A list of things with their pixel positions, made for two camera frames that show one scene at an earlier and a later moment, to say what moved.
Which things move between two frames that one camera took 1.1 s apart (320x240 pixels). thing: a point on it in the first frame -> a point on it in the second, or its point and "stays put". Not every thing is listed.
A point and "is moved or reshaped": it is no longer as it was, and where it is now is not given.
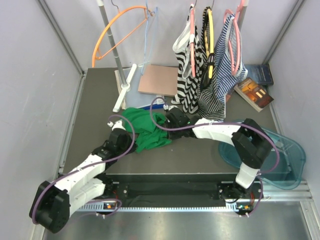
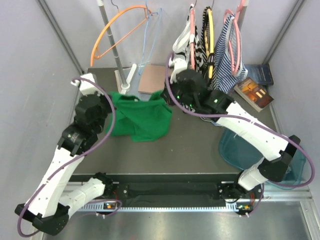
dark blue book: [261, 73] stays put
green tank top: [148, 135] is moved or reshaped
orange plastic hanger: [103, 30] stays put
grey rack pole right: [242, 13] stays put
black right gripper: [172, 137] -> [172, 84]
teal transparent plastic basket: [291, 166] stays put
